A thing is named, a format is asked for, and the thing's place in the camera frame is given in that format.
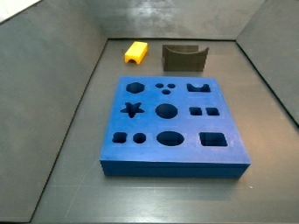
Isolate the black curved fixture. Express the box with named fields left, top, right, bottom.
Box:
left=163, top=45, right=210, bottom=72

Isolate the blue foam shape board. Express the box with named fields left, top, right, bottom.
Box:
left=99, top=76, right=251, bottom=179

